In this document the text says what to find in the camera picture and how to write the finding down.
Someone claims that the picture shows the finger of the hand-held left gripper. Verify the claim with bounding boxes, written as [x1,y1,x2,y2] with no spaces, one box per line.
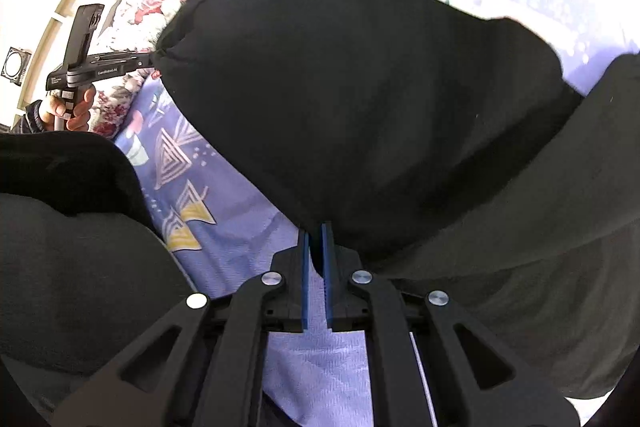
[127,50,156,69]

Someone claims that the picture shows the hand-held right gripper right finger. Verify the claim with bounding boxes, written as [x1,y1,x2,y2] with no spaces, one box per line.
[320,221,583,427]

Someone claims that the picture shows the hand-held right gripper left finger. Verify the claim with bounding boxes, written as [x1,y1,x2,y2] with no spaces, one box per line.
[50,229,311,427]

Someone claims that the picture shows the black pants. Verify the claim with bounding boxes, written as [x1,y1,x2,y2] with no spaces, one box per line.
[152,0,640,404]

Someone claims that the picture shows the person's left forearm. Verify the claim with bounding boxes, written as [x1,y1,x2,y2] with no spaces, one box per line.
[9,99,51,136]

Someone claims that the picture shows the person's left hand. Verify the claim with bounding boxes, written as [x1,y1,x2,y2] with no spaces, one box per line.
[42,84,97,132]

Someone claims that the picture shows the cream wooden furniture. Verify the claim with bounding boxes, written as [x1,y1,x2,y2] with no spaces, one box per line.
[0,0,121,132]

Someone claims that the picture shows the black framed picture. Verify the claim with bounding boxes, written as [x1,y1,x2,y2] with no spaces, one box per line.
[2,48,32,84]

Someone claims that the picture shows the blue printed bed sheet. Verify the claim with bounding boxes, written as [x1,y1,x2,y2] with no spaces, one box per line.
[112,0,628,427]

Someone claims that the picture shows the person's dark clothing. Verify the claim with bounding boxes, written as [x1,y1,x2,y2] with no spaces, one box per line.
[0,132,203,413]

